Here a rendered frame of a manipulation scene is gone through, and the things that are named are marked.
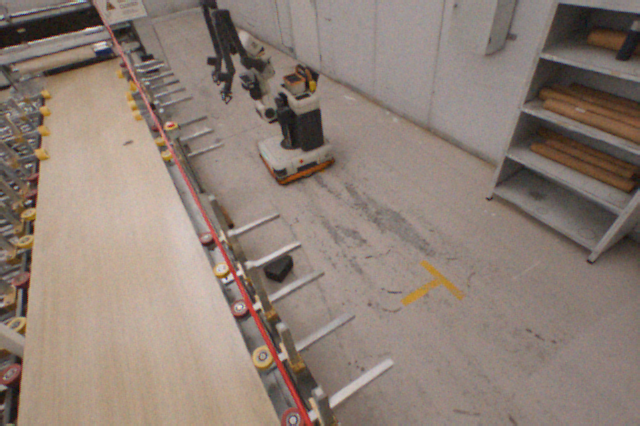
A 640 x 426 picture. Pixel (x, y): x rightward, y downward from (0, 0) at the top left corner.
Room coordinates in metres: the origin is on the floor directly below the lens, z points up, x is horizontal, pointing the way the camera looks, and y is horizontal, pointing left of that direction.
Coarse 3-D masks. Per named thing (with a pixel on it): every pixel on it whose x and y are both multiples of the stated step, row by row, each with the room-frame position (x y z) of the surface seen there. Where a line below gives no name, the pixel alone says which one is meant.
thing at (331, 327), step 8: (352, 312) 0.73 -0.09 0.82; (336, 320) 0.70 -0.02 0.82; (344, 320) 0.70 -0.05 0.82; (320, 328) 0.68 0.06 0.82; (328, 328) 0.67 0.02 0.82; (336, 328) 0.68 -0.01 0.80; (312, 336) 0.65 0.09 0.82; (320, 336) 0.64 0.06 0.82; (296, 344) 0.63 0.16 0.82; (304, 344) 0.62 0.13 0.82; (312, 344) 0.63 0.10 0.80; (280, 360) 0.57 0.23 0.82; (272, 368) 0.55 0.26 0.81
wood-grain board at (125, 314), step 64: (64, 128) 2.85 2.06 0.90; (128, 128) 2.67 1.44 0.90; (64, 192) 1.87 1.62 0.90; (128, 192) 1.76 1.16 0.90; (64, 256) 1.27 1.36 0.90; (128, 256) 1.19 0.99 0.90; (192, 256) 1.12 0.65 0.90; (64, 320) 0.86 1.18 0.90; (128, 320) 0.81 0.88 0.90; (192, 320) 0.76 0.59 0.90; (64, 384) 0.57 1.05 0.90; (128, 384) 0.53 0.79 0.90; (192, 384) 0.50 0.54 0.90; (256, 384) 0.46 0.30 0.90
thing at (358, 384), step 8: (384, 360) 0.51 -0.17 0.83; (376, 368) 0.48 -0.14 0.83; (384, 368) 0.48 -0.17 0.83; (368, 376) 0.46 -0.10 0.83; (376, 376) 0.46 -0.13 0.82; (352, 384) 0.44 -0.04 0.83; (360, 384) 0.43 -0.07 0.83; (368, 384) 0.44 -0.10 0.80; (344, 392) 0.42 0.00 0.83; (352, 392) 0.41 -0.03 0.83; (336, 400) 0.39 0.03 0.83; (344, 400) 0.40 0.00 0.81; (312, 416) 0.36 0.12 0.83
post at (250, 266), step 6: (246, 264) 0.79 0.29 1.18; (252, 264) 0.79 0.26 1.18; (246, 270) 0.79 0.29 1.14; (252, 270) 0.78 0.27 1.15; (252, 276) 0.77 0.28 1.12; (258, 276) 0.78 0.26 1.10; (252, 282) 0.77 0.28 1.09; (258, 282) 0.78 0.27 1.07; (258, 288) 0.77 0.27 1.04; (258, 294) 0.77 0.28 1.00; (264, 294) 0.78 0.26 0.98; (264, 300) 0.78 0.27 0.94; (264, 306) 0.77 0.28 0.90; (270, 306) 0.78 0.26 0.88; (270, 324) 0.77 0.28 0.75
